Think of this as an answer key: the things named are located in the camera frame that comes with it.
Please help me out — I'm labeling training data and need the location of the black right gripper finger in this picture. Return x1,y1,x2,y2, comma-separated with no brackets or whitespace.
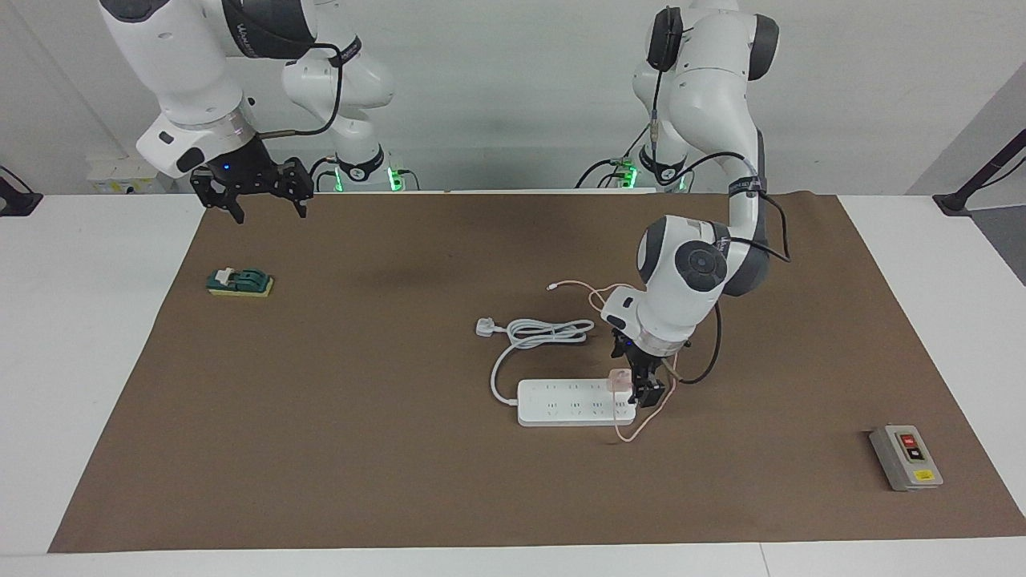
272,157,314,220
190,171,246,226

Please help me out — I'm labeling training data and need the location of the pink charging cable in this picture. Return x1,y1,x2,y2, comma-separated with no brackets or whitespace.
546,280,683,445

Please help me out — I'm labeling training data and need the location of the white power strip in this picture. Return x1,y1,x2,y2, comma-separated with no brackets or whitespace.
517,378,639,428

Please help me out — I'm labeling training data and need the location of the white background box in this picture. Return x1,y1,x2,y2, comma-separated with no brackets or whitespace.
87,155,174,196

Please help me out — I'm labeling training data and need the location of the black table clamp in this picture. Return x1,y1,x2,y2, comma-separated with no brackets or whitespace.
0,165,43,218

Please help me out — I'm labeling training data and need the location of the brown table mat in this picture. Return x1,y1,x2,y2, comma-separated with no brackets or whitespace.
47,192,1026,555

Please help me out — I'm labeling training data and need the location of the black clamp stand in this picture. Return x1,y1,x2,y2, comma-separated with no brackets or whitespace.
933,128,1026,218

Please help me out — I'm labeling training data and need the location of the black right base cable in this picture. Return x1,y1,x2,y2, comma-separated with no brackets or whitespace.
304,155,422,194

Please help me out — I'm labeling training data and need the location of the black base cable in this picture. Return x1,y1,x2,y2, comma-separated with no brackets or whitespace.
304,155,422,194
575,122,652,191

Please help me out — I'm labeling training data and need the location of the green knife switch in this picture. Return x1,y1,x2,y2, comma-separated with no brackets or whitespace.
206,266,276,300

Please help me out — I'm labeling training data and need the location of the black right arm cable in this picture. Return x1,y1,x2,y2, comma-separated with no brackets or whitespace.
260,40,346,142

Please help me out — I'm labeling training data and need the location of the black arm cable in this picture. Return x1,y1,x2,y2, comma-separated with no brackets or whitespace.
647,6,791,386
260,40,346,142

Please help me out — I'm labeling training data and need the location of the white power strip cord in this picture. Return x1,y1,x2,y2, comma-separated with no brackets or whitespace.
475,317,596,406

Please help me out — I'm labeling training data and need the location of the black left base cable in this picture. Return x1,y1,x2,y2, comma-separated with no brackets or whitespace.
575,122,652,191

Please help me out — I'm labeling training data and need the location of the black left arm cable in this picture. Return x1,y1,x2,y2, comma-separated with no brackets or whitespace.
647,6,791,386

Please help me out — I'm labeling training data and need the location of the grey on-off switch box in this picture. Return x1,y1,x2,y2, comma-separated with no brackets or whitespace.
869,424,945,493

